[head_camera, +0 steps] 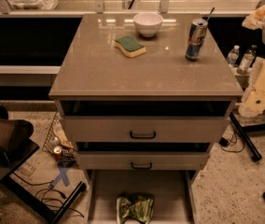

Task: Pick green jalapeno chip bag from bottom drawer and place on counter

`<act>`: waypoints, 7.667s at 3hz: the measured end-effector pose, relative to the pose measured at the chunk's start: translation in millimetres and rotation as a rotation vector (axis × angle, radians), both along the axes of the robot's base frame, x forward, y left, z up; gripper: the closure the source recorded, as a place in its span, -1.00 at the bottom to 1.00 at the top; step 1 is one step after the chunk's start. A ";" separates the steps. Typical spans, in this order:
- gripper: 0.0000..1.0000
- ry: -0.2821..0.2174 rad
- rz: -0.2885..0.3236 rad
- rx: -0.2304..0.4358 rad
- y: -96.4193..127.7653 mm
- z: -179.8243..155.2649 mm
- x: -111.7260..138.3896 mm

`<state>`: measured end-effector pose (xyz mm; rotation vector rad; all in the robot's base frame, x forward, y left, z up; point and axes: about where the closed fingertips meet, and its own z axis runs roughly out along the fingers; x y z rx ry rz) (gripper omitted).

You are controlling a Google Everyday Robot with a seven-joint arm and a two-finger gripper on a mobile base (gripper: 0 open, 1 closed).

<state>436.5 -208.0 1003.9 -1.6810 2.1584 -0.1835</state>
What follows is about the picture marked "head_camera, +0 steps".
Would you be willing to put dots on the grey drawer cabinet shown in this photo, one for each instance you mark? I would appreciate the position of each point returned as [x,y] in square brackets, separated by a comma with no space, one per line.
[96,80]

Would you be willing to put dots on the wire basket with items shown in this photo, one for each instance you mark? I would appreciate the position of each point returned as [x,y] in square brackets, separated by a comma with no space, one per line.
[57,137]

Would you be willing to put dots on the blue tape cross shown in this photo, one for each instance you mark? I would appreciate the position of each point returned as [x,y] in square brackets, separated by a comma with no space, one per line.
[62,176]

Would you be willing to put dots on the grey drawer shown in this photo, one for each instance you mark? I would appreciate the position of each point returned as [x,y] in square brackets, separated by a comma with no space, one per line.
[137,160]
[144,129]

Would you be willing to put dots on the white bowl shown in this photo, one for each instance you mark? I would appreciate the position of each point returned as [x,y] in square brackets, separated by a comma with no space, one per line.
[147,24]

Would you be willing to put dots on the middle grey drawer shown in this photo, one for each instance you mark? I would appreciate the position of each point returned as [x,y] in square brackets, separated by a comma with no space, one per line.
[137,160]

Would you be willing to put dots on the green yellow sponge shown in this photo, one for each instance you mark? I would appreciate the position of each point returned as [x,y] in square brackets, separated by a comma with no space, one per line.
[129,46]

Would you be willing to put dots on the top grey drawer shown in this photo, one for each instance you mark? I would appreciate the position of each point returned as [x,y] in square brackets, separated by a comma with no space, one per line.
[144,129]

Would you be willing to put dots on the red soda can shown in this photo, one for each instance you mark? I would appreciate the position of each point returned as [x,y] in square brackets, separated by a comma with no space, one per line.
[57,152]

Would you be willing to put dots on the green jalapeno chip bag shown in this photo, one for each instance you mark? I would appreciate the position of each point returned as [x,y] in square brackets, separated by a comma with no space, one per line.
[137,206]

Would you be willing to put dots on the clear water bottle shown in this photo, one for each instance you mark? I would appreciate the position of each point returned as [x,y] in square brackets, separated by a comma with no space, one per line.
[233,55]

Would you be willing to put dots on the open bottom drawer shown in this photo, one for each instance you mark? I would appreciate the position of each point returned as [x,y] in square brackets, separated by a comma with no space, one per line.
[173,202]

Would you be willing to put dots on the blue silver energy drink can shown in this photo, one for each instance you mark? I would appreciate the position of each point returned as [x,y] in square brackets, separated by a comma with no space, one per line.
[197,34]

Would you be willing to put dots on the black table leg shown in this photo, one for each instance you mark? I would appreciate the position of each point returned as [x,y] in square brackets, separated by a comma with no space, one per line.
[256,156]

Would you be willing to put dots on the black desk base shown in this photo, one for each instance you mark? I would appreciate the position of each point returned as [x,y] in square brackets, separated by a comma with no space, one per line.
[51,209]

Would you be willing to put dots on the yellowish drink bottle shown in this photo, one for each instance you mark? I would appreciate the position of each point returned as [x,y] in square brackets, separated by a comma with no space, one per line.
[247,60]

